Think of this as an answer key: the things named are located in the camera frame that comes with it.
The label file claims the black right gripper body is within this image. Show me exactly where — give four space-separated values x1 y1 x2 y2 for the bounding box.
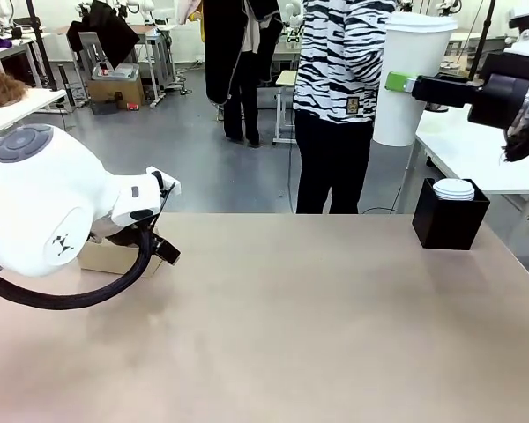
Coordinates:
466 52 529 130

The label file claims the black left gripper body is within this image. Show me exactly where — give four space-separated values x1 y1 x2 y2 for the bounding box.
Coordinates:
89 216 162 249

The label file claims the white paper cup with lid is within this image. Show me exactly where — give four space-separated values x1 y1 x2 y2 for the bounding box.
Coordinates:
371 11 459 148

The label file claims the beige cardboard box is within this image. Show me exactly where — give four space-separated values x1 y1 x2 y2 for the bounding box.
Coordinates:
77 226 165 279

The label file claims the black slanted pole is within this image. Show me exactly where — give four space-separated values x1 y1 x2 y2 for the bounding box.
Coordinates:
470 0 497 83

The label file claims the white table with legs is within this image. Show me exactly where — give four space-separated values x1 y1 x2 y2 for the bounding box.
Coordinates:
396 101 529 215

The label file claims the stack of white lids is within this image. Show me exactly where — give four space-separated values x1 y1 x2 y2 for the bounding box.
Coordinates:
432 178 475 202

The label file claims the person in zebra hoodie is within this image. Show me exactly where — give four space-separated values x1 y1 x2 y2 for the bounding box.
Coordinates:
292 0 399 216

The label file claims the black square container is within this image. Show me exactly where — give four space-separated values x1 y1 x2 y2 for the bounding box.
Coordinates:
412 176 492 252

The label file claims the brown cardboard floor box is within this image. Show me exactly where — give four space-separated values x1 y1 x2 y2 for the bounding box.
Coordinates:
89 72 145 111

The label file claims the white side table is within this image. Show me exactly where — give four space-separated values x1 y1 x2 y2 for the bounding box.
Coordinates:
0 87 68 143

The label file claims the grey plastic bin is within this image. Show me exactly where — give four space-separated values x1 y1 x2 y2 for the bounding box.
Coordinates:
92 62 141 82

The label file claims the grey background workbench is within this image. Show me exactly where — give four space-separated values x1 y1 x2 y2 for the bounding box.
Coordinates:
52 24 180 109

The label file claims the brown furry wig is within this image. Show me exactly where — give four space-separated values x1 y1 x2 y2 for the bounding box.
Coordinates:
0 70 30 112

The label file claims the person in black coat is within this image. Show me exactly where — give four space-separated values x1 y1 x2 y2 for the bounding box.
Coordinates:
178 0 284 148

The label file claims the black tripod pole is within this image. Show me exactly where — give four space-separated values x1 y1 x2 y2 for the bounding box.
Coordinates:
25 0 59 92

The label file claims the black hanging cloth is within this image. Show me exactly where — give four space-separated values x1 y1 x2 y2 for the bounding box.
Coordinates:
66 0 141 71

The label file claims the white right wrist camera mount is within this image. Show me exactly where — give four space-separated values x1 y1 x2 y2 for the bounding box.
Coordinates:
503 12 529 57

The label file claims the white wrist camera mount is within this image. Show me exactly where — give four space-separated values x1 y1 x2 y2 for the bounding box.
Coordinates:
503 12 529 57
145 166 183 197

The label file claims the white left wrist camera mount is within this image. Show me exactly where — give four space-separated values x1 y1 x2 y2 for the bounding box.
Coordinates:
145 166 183 197

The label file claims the black braided cable sleeve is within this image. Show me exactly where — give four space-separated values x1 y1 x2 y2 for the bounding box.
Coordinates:
0 219 160 311

